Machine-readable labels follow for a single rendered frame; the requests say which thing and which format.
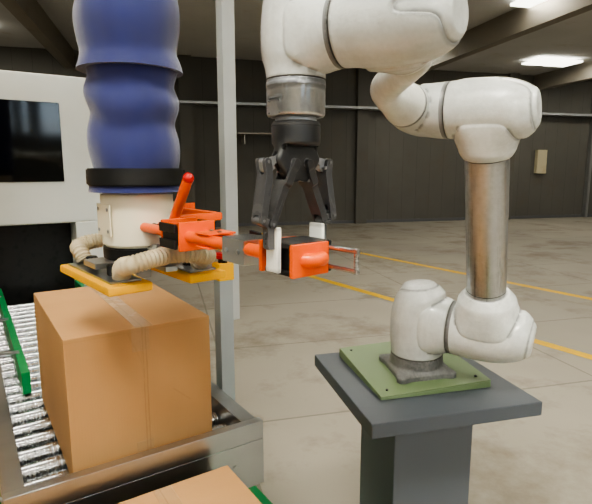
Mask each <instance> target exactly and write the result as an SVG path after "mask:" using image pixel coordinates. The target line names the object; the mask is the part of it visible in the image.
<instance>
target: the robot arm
mask: <svg viewBox="0 0 592 504"><path fill-rule="evenodd" d="M468 20H469V9H468V2H467V0H263V6H262V14H261V54H262V61H263V64H264V68H265V72H266V98H267V116H268V117H269V118H272V119H275V121H273V123H272V124H271V142H272V145H273V146H274V151H273V154H272V157H266V158H257V159H256V169H257V179H256V187H255V194H254V202H253V209H252V217H251V222H252V223H253V224H256V225H258V226H259V227H262V229H263V248H264V249H266V270H267V271H269V272H273V273H277V274H279V273H281V227H276V226H277V223H278V220H279V217H280V214H281V211H282V209H283V206H284V203H285V200H286V197H287V194H288V191H289V188H290V187H292V185H293V182H297V181H298V182H299V185H300V186H301V187H302V188H303V191H304V194H305V197H306V200H307V203H308V206H309V209H310V212H311V215H312V218H313V221H314V222H310V223H309V237H316V238H322V239H326V235H327V224H331V222H332V219H335V218H336V216H337V215H336V206H335V198H334V189H333V181H332V167H333V160H332V159H323V158H319V155H318V152H317V147H318V146H319V145H320V139H321V124H320V123H319V121H317V119H320V118H323V117H324V116H325V92H326V74H328V73H331V72H334V71H337V70H341V69H347V68H362V69H366V70H367V71H369V72H378V73H377V74H376V75H375V77H374V78H373V80H372V82H371V86H370V95H371V98H372V100H373V102H374V104H375V105H376V106H377V107H378V108H379V109H380V111H381V112H382V113H383V114H384V116H385V117H386V119H387V120H388V121H389V122H390V123H392V124H393V125H394V126H395V127H396V128H397V129H399V130H401V131H403V132H405V133H407V134H410V135H413V136H418V137H429V138H437V139H454V141H455V144H456V146H457V149H458V152H459V154H460V156H461V157H462V159H463V160H464V168H465V226H466V284H467V287H466V288H464V289H463V290H462V291H461V292H460V293H459V295H458V299H457V301H455V300H453V299H451V298H449V297H447V296H446V292H445V290H444V289H443V288H442V287H441V286H440V285H439V284H437V283H435V282H434V281H431V280H427V279H416V280H410V281H407V282H405V283H404V284H403V285H402V287H401V288H400V290H399V291H398V292H397V294H396V296H395V299H394V302H393V305H392V310H391V320H390V340H391V353H390V354H381V355H379V361H381V362H382V363H384V364H385V365H386V367H387V368H388V369H389V370H390V372H391V373H392V374H393V375H394V376H395V378H396V381H397V383H399V384H408V383H411V382H419V381H428V380H436V379H454V378H456V372H455V371H454V370H453V369H451V368H449V367H448V366H447V365H446V364H445V363H444V362H443V354H445V353H449V354H453V355H457V356H460V357H464V358H468V359H472V360H477V361H483V362H490V363H513V362H519V361H522V360H524V359H525V358H528V357H529V356H530V355H531V352H532V348H533V344H534V339H535V335H536V329H537V326H536V323H535V322H534V319H533V318H532V316H531V315H530V314H529V313H528V312H527V311H525V310H520V307H519V305H518V302H517V298H516V296H515V294H514V293H513V292H512V291H511V290H510V289H508V288H507V251H508V218H509V186H510V158H511V157H512V156H513V155H514V153H515V152H516V150H517V147H518V144H519V142H520V139H524V138H527V137H529V136H530V135H532V134H533V133H534V132H535V131H536V129H537V128H538V126H539V125H540V122H541V118H542V100H541V93H540V90H539V89H538V87H536V86H534V85H532V84H530V83H529V82H526V81H523V80H520V79H516V78H510V77H475V78H465V79H461V80H456V81H447V82H438V83H427V84H422V85H417V84H415V83H414V82H415V81H417V80H418V79H419V78H420V77H421V76H423V75H424V74H425V73H426V72H427V71H428V69H429V68H430V67H431V65H432V63H433V61H434V59H437V58H439V57H441V56H443V55H444V54H446V53H448V52H449V51H450V50H452V49H453V48H454V47H456V46H457V45H458V44H459V42H460V40H461V39H462V37H463V35H464V34H465V32H466V29H467V25H468ZM275 168H276V170H277V171H276V174H275V177H274V180H273V170H274V169H275ZM315 170H317V171H316V172H315ZM272 182H273V184H274V186H273V189H272ZM271 189H272V192H271ZM328 210H329V212H328Z"/></svg>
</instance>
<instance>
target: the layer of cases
mask: <svg viewBox="0 0 592 504"><path fill-rule="evenodd" d="M117 504H262V503H261V502H260V501H259V500H258V499H257V498H256V496H255V495H254V494H253V493H252V492H251V491H250V490H249V489H248V488H247V487H246V485H245V484H244V483H243V482H242V481H241V480H240V479H239V478H238V477H237V475H236V474H235V473H234V472H233V471H232V470H231V469H230V468H229V467H228V466H227V465H226V466H223V467H220V468H218V469H215V470H212V471H209V472H206V473H203V474H200V475H198V476H195V477H192V478H189V479H186V480H183V481H180V482H178V483H175V484H172V485H169V486H166V487H163V488H160V489H158V490H155V491H152V492H149V493H146V494H143V495H140V496H137V497H135V498H132V499H129V500H126V501H123V502H120V503H117Z"/></svg>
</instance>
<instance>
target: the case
mask: <svg viewBox="0 0 592 504"><path fill-rule="evenodd" d="M33 296H34V307H35V319H36V331H37V342H38V354H39V366H40V377H41V389H42V400H43V402H44V405H45V408H46V411H47V413H48V416H49V419H50V421H51V424H52V427H53V430H54V432H55V435H56V438H57V440H58V443H59V446H60V449H61V451H62V454H63V457H64V459H65V462H66V465H67V468H68V470H69V473H70V474H71V473H74V472H78V471H81V470H84V469H88V468H91V467H94V466H97V465H101V464H104V463H107V462H111V461H114V460H117V459H121V458H124V457H127V456H130V455H134V454H137V453H140V452H144V451H147V450H150V449H154V448H157V447H160V446H163V445H167V444H170V443H173V442H177V441H180V440H183V439H186V438H190V437H193V436H196V435H200V434H203V433H206V432H210V431H212V405H211V370H210V335H209V315H207V314H205V313H203V312H202V311H200V310H198V309H196V308H195V307H193V306H191V305H190V304H188V303H186V302H184V301H183V300H181V299H179V298H177V297H176V296H174V295H172V294H171V293H169V292H167V291H165V290H164V289H162V288H160V287H158V286H157V285H155V284H153V289H152V290H149V291H143V292H137V293H131V294H125V295H119V296H113V297H108V296H106V295H104V294H102V293H100V292H98V291H97V290H95V289H93V288H91V287H89V286H88V287H79V288H71V289H63V290H54V291H46V292H37V293H34V294H33Z"/></svg>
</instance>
